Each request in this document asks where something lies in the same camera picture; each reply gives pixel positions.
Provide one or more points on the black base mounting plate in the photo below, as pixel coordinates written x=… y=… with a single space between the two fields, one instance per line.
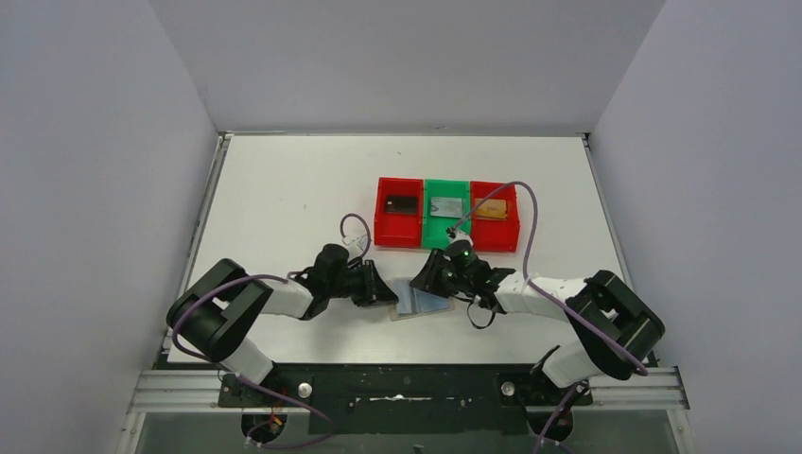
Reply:
x=351 y=398

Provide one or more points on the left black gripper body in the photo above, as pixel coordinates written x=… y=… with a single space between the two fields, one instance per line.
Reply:
x=365 y=282

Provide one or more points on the silver credit card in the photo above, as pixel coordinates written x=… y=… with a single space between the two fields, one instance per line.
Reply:
x=446 y=207

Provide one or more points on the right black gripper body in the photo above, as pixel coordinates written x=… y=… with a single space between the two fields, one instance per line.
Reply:
x=465 y=283

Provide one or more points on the black credit card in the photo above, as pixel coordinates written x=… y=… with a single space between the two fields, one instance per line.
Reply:
x=401 y=205

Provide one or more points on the red plastic bin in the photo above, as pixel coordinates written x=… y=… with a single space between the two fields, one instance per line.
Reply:
x=398 y=231
x=498 y=236

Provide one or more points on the green plastic bin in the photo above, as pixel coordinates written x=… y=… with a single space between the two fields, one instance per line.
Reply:
x=434 y=230

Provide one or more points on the right red plastic bin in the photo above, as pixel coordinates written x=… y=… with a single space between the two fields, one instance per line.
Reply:
x=498 y=236

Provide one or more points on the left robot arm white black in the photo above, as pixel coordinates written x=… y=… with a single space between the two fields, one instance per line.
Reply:
x=211 y=320

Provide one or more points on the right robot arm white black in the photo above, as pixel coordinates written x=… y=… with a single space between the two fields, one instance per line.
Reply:
x=615 y=329

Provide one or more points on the left red plastic bin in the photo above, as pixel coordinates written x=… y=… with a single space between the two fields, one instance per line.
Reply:
x=398 y=231

